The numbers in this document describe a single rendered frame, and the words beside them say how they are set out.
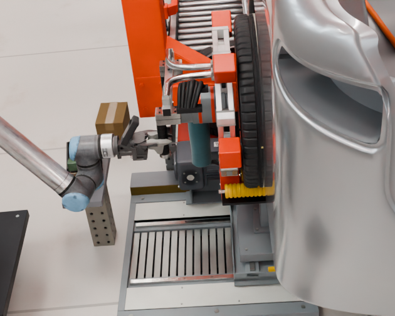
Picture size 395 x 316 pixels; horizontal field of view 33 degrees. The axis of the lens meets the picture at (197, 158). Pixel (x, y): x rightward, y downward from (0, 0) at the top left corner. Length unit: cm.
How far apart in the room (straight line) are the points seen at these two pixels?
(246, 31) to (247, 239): 95
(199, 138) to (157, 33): 50
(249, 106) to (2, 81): 279
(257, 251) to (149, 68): 93
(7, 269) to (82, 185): 59
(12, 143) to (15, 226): 72
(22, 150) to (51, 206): 120
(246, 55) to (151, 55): 76
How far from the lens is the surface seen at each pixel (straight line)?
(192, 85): 234
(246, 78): 227
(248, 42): 233
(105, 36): 511
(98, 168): 255
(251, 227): 294
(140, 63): 299
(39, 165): 242
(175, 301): 287
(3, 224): 309
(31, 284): 320
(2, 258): 293
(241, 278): 286
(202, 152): 281
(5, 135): 240
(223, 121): 230
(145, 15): 289
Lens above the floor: 225
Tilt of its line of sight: 37 degrees down
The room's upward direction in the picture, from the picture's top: 6 degrees counter-clockwise
